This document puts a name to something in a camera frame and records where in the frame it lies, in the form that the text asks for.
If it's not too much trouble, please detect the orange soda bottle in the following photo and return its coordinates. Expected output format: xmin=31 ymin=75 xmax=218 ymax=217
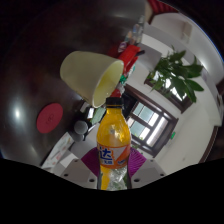
xmin=96 ymin=96 xmax=132 ymax=191

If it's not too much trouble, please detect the dark framed window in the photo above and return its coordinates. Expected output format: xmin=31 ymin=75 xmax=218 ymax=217
xmin=123 ymin=83 xmax=179 ymax=158

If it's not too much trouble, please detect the red hanging decoration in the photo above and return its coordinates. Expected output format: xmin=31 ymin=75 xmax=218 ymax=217
xmin=116 ymin=44 xmax=142 ymax=75

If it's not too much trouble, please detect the pale yellow plastic cup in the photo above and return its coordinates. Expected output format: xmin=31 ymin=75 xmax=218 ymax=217
xmin=59 ymin=50 xmax=125 ymax=109

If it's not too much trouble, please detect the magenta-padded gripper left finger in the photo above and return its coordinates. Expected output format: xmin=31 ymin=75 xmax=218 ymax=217
xmin=60 ymin=147 xmax=101 ymax=190

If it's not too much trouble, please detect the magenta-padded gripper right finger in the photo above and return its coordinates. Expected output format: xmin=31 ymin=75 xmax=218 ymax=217
xmin=127 ymin=146 xmax=167 ymax=190

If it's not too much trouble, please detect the green leafy potted plant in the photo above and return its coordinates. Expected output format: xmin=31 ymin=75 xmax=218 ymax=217
xmin=147 ymin=46 xmax=205 ymax=104

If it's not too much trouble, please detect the flat round red coaster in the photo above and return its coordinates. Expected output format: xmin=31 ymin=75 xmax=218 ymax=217
xmin=36 ymin=102 xmax=64 ymax=135

